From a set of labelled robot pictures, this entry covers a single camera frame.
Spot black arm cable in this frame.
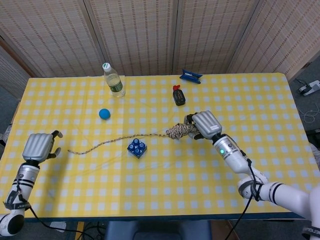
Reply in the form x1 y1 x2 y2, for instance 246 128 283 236
13 178 101 240
224 149 263 240

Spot blue four-stud building block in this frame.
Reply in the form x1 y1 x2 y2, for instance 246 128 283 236
126 138 148 160

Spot speckled beige braided rope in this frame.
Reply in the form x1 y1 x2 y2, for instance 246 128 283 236
67 122 201 155

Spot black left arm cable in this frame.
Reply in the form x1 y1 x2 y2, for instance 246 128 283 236
13 178 101 240

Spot white paper scrap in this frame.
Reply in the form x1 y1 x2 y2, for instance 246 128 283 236
49 221 67 233

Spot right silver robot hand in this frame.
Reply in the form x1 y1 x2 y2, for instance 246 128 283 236
183 110 223 141

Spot blue rubber ball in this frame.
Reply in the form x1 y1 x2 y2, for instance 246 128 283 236
98 108 112 121

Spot black floor box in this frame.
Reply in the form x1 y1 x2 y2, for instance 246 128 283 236
305 128 320 148

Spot clear green-label water bottle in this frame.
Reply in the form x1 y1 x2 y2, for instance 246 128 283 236
101 62 126 98

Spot yellow white checkered tablecloth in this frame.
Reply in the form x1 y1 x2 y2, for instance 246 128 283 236
0 72 320 219

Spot blue snack packet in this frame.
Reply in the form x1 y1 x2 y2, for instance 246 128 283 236
179 68 202 85

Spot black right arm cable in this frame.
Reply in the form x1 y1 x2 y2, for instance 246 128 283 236
224 149 263 240

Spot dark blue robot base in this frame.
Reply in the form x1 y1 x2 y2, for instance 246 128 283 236
104 219 212 240

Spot small black red-capped bottle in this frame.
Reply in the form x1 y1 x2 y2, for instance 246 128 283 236
172 84 187 107

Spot woven bamboo folding screen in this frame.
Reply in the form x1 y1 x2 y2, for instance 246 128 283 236
0 0 320 101

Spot grey foot pedal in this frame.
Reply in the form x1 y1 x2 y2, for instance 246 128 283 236
296 79 320 96

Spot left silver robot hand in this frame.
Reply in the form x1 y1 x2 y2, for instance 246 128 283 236
22 130 63 162

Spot thin white floor cable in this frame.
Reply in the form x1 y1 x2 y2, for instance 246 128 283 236
303 103 320 123

